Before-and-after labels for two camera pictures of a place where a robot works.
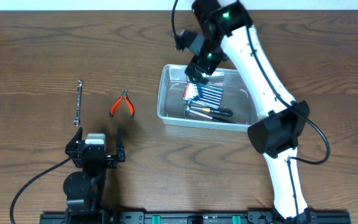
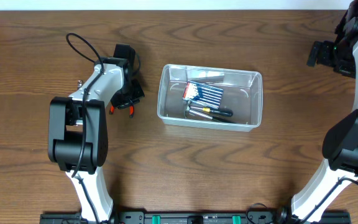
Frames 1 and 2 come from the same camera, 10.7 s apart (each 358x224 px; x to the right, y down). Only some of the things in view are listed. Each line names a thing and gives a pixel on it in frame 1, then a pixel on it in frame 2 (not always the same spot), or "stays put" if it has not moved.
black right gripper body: x=207 y=61 → x=337 y=56
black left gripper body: x=95 y=157 → x=132 y=95
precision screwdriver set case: x=204 y=94 stays put
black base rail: x=202 y=218 stays put
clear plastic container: x=237 y=98 stays put
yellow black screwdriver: x=222 y=111 stays put
